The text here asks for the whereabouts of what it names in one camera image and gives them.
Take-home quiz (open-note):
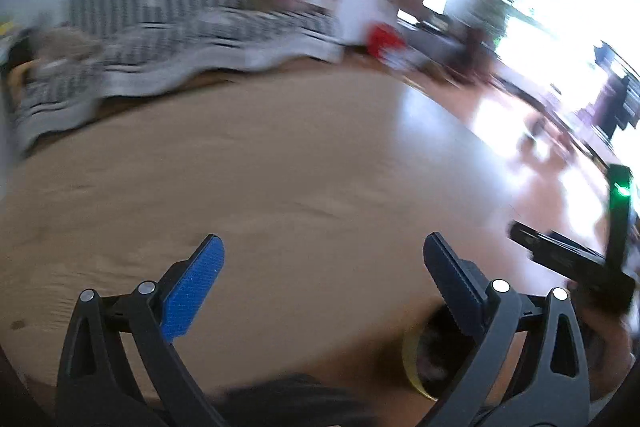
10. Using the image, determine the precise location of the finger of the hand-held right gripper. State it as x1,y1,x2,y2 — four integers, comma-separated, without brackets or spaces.
508,221,607,279

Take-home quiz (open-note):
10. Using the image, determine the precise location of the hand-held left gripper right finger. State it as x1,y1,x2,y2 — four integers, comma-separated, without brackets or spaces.
423,232,590,427

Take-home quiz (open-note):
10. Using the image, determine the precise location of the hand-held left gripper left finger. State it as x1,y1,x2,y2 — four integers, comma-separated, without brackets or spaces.
56,234,228,427

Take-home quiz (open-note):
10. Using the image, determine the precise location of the yellow-rimmed trash bin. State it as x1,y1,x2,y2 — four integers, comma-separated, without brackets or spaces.
401,301,483,404

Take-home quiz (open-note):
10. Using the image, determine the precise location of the person's right hand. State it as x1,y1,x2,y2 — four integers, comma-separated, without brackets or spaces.
570,284,633,408

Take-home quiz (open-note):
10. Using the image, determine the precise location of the dark clothing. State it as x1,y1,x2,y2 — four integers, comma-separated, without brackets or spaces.
212,373,378,427

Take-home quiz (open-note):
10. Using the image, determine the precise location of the potted plant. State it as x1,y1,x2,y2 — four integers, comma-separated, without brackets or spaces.
464,0,527,80

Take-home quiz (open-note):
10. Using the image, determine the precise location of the striped sofa with cover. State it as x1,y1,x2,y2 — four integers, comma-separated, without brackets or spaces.
12,0,347,154

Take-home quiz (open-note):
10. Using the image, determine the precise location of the red bag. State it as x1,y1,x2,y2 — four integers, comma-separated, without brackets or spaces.
366,22,407,61

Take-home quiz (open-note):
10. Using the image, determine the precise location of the brown cloth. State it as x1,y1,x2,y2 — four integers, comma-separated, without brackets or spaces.
31,28,102,74

